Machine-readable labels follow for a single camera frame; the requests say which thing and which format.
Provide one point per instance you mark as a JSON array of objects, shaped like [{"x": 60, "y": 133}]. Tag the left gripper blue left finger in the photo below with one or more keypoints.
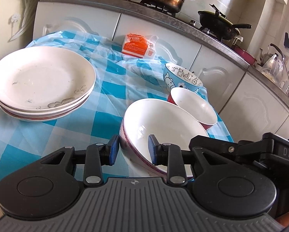
[{"x": 96, "y": 156}]

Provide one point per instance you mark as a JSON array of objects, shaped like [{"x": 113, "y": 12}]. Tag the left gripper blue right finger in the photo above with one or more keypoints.
[{"x": 169, "y": 155}]

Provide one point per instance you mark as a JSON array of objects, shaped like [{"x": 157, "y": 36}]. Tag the white bowl purple rim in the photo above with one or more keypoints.
[{"x": 168, "y": 122}]

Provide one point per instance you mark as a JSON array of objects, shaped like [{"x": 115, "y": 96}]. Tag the red and white bowl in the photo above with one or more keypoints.
[{"x": 195, "y": 105}]

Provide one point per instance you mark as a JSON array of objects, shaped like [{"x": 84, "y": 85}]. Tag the white plate with grey pattern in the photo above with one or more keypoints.
[{"x": 52, "y": 107}]

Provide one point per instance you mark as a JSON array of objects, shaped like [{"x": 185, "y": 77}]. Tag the blue cartoon bowl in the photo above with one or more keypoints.
[{"x": 177, "y": 76}]

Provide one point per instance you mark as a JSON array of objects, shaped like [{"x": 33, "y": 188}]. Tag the person's hand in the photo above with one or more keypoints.
[{"x": 283, "y": 220}]

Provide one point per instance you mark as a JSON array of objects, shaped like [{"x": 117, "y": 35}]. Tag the blue checkered tablecloth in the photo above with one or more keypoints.
[{"x": 121, "y": 80}]

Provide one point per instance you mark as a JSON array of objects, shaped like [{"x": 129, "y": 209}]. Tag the orange tissue pack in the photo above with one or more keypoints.
[{"x": 139, "y": 46}]

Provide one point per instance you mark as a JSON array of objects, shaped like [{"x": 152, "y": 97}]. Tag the red pan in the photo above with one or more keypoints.
[{"x": 244, "y": 54}]

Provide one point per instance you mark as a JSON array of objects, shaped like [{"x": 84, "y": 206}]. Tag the metal kettle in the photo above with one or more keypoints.
[{"x": 264, "y": 57}]

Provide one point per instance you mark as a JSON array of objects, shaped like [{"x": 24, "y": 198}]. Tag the black wok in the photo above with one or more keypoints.
[{"x": 217, "y": 24}]

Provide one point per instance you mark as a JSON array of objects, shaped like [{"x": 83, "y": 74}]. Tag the white flower wall hook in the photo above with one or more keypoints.
[{"x": 15, "y": 18}]

